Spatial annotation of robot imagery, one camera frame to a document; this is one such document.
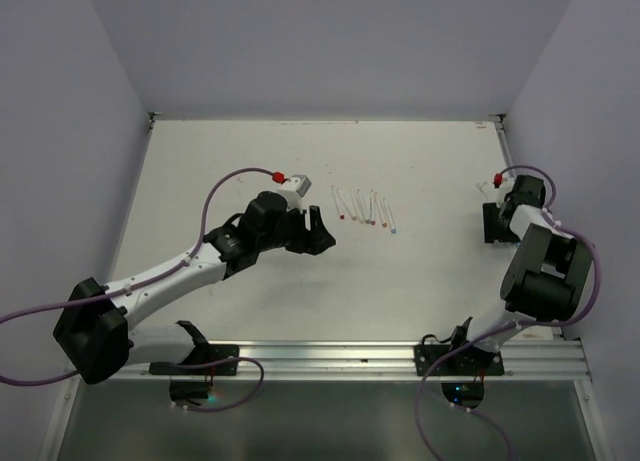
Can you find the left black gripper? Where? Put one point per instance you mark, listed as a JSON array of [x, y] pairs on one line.
[[313, 240]]

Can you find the aluminium front rail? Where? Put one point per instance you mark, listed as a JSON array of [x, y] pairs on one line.
[[550, 360]]

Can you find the white pen magenta tip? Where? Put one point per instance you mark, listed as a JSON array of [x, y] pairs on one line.
[[372, 211]]

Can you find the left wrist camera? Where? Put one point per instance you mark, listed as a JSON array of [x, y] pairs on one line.
[[293, 190]]

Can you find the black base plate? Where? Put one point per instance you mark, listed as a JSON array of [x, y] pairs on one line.
[[220, 361], [471, 362]]

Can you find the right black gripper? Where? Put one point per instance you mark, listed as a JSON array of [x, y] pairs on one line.
[[492, 230]]

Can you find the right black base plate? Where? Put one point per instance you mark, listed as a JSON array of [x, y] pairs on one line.
[[471, 362]]

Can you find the white pen grey tip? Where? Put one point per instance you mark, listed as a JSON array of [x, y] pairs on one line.
[[364, 207]]

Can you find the white pen light blue tip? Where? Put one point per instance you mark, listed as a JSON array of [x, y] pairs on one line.
[[389, 216]]

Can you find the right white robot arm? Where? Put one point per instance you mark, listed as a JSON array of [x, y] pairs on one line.
[[545, 280]]

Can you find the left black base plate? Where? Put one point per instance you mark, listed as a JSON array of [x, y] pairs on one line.
[[220, 361]]

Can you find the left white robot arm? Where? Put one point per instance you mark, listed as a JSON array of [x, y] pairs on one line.
[[101, 330]]

